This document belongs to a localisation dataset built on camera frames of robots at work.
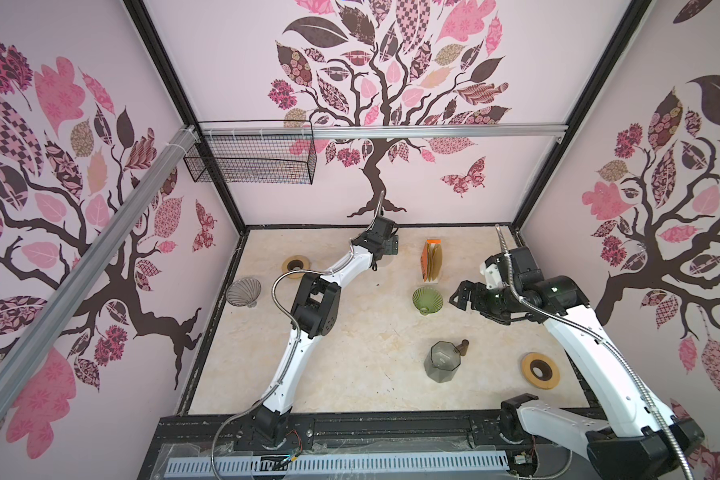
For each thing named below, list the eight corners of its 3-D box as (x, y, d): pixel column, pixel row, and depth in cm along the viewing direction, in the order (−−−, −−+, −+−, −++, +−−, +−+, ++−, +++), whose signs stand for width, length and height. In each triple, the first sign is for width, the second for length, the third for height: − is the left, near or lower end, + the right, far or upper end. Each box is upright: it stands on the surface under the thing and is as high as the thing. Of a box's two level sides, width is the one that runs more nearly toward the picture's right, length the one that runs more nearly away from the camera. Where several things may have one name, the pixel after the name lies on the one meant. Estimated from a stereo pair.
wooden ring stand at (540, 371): (528, 389, 82) (533, 386, 80) (517, 356, 88) (521, 352, 86) (559, 389, 82) (565, 386, 80) (546, 356, 88) (551, 352, 86)
